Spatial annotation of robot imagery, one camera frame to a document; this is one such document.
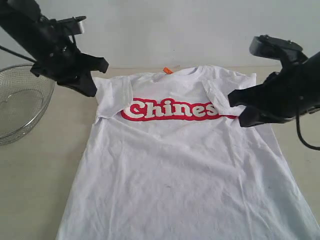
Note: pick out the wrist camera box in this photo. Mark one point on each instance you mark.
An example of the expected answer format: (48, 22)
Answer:
(287, 52)
(72, 26)

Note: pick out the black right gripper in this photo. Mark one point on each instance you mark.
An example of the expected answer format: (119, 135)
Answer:
(278, 99)

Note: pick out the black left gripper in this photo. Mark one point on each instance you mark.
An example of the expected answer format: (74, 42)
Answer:
(62, 61)

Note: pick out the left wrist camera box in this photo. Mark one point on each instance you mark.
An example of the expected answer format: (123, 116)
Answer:
(72, 26)

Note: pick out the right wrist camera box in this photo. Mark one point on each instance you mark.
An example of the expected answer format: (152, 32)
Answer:
(287, 52)

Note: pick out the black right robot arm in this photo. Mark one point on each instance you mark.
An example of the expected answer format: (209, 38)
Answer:
(312, 65)

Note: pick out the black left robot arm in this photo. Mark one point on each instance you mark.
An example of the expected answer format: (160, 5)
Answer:
(24, 21)

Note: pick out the orange garment tag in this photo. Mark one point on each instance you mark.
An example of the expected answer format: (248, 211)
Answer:
(167, 70)

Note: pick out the round metal mesh basket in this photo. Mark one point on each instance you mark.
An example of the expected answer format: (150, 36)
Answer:
(24, 98)

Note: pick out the white t-shirt red print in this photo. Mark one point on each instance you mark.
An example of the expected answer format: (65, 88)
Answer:
(167, 159)

